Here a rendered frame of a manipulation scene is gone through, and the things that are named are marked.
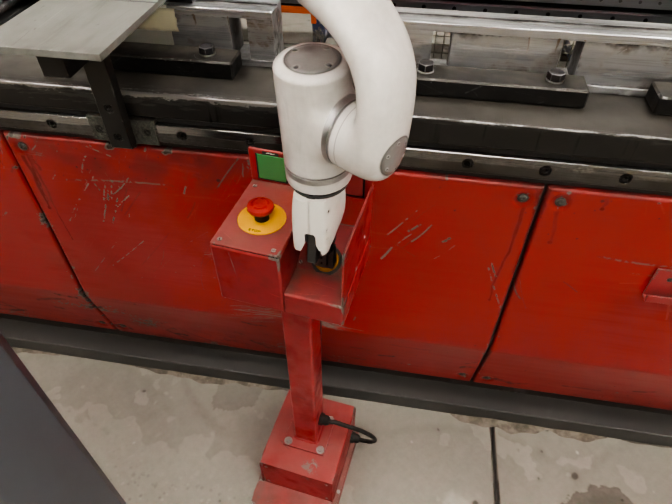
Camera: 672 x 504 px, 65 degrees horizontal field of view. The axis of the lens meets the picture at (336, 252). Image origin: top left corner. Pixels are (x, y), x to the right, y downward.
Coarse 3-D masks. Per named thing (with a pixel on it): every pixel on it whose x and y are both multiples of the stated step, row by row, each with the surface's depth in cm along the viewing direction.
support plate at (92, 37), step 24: (48, 0) 81; (72, 0) 81; (96, 0) 81; (144, 0) 81; (24, 24) 75; (48, 24) 75; (72, 24) 75; (96, 24) 75; (120, 24) 75; (0, 48) 70; (24, 48) 69; (48, 48) 69; (72, 48) 69; (96, 48) 69
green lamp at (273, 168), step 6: (258, 156) 82; (264, 156) 81; (270, 156) 81; (258, 162) 82; (264, 162) 82; (270, 162) 82; (276, 162) 81; (282, 162) 81; (258, 168) 83; (264, 168) 83; (270, 168) 83; (276, 168) 82; (282, 168) 82; (264, 174) 84; (270, 174) 83; (276, 174) 83; (282, 174) 83; (276, 180) 84; (282, 180) 84
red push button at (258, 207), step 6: (258, 198) 77; (264, 198) 77; (252, 204) 76; (258, 204) 76; (264, 204) 76; (270, 204) 77; (252, 210) 76; (258, 210) 76; (264, 210) 76; (270, 210) 76; (258, 216) 76; (264, 216) 76; (258, 222) 78
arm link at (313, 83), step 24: (288, 48) 57; (312, 48) 56; (336, 48) 56; (288, 72) 54; (312, 72) 53; (336, 72) 54; (288, 96) 55; (312, 96) 54; (336, 96) 55; (288, 120) 57; (312, 120) 56; (288, 144) 60; (312, 144) 58; (288, 168) 63; (312, 168) 61; (336, 168) 62
